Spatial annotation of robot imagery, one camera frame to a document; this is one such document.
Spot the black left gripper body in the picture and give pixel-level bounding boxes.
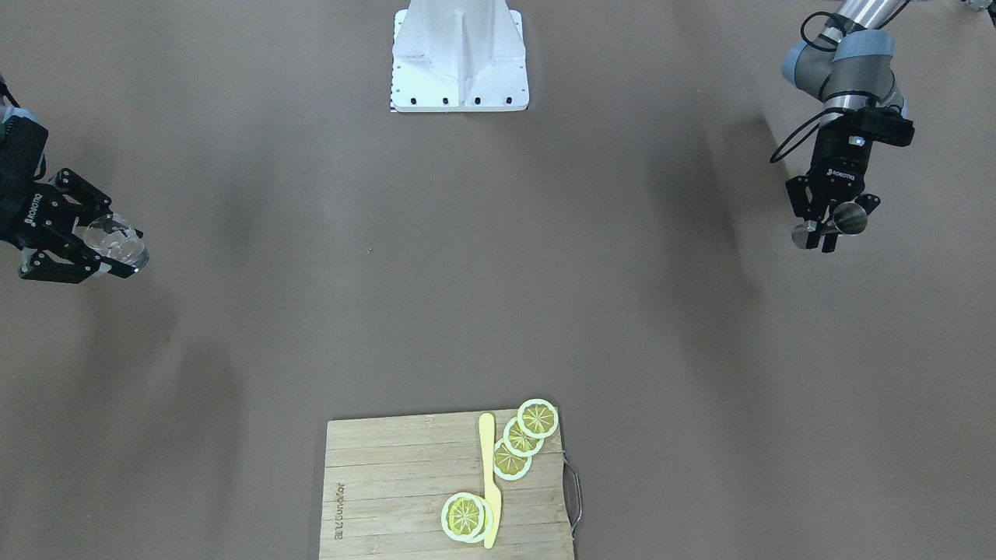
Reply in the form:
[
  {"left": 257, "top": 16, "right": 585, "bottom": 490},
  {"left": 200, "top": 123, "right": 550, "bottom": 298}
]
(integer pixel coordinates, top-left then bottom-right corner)
[{"left": 806, "top": 124, "right": 881, "bottom": 212}]

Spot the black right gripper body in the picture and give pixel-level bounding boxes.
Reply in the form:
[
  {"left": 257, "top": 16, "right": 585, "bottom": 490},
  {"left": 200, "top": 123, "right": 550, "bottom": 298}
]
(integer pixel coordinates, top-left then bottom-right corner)
[{"left": 1, "top": 117, "right": 79, "bottom": 253}]

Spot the steel jigger measuring cup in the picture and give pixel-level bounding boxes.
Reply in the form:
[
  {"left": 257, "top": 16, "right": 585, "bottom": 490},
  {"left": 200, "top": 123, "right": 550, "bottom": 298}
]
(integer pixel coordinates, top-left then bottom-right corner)
[{"left": 791, "top": 201, "right": 868, "bottom": 253}]

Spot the clear glass cup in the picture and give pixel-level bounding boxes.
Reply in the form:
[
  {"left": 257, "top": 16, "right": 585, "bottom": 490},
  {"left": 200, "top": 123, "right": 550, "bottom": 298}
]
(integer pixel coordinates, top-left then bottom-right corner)
[{"left": 82, "top": 213, "right": 149, "bottom": 270}]

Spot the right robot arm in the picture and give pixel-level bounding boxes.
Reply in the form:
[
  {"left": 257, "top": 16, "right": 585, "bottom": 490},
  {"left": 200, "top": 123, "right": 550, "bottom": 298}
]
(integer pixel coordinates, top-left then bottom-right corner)
[{"left": 1, "top": 84, "right": 149, "bottom": 284}]

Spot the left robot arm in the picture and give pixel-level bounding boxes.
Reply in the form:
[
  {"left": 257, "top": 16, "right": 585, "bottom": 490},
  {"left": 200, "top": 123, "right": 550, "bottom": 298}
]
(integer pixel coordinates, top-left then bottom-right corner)
[{"left": 782, "top": 1, "right": 915, "bottom": 253}]

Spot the wooden cutting board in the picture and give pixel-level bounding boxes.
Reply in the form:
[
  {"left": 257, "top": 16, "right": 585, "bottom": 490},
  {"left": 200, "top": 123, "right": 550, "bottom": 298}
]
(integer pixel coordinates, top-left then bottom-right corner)
[{"left": 319, "top": 411, "right": 576, "bottom": 559}]

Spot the yellow plastic knife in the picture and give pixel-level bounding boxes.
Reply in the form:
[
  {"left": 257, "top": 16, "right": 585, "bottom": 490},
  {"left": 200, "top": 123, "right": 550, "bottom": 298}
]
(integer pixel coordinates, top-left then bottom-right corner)
[{"left": 478, "top": 412, "right": 503, "bottom": 550}]

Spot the lemon slice under near knife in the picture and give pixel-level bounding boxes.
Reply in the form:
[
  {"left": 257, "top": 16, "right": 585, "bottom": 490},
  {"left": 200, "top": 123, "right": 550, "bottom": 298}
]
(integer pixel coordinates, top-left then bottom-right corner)
[{"left": 468, "top": 496, "right": 494, "bottom": 544}]

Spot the lemon slice top near knife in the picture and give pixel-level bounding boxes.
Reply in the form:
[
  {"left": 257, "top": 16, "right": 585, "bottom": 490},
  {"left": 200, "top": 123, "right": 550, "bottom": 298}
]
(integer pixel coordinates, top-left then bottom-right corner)
[{"left": 439, "top": 492, "right": 482, "bottom": 543}]

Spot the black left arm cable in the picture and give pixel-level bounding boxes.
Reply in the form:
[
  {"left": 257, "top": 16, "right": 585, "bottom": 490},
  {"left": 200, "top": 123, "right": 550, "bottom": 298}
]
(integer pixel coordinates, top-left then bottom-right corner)
[{"left": 770, "top": 109, "right": 837, "bottom": 166}]

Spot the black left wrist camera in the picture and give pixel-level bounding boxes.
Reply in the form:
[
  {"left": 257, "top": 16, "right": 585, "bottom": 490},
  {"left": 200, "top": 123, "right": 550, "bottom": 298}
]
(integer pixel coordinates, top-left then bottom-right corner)
[{"left": 850, "top": 107, "right": 915, "bottom": 148}]

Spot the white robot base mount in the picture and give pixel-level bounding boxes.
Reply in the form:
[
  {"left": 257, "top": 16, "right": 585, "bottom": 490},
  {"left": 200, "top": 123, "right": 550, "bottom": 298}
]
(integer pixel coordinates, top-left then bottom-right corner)
[{"left": 389, "top": 1, "right": 530, "bottom": 113}]

